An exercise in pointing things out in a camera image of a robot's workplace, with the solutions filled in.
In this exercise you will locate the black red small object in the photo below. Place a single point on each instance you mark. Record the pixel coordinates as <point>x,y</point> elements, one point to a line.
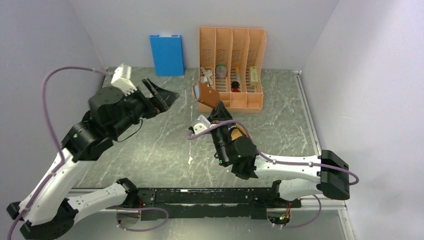
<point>235,87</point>

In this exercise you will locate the yellow oval tray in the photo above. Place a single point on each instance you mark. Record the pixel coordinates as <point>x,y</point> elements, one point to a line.
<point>237,131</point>

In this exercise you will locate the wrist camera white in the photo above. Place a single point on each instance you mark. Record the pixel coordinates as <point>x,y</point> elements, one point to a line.
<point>121,79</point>
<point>200,124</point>

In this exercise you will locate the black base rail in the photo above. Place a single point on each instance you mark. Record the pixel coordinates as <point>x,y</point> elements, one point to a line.
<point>193,203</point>

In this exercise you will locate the blue box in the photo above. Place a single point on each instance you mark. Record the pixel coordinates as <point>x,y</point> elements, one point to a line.
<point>167,53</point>

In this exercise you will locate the orange glue stick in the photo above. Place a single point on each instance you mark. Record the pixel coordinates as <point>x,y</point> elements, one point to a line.
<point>237,74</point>

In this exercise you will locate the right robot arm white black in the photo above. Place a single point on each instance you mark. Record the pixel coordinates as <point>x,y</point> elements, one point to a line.
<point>297,177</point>

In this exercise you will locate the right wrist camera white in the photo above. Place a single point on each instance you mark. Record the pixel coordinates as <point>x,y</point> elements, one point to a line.
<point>200,124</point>

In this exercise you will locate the green eraser block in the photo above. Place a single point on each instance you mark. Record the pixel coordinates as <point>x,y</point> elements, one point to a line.
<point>253,76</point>

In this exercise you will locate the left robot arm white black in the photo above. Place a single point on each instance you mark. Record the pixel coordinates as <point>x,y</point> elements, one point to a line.
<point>48,213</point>

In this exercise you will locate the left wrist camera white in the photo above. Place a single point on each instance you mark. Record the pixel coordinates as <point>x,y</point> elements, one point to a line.
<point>121,79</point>

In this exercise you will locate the grey metal clips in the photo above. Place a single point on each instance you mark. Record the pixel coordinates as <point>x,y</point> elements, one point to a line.
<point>206,76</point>

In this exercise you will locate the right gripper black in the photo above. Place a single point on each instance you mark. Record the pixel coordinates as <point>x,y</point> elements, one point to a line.
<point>220,114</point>

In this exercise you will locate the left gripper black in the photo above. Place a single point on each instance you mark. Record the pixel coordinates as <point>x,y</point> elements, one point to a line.
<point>162,100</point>

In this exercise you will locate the grey round tin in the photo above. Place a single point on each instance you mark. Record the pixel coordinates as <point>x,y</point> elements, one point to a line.
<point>221,72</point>

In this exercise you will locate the brown leather card holder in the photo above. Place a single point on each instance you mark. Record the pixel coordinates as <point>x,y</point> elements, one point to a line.
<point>205,95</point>

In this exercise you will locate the orange desk organizer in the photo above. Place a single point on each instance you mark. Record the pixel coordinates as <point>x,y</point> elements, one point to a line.
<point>234,47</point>

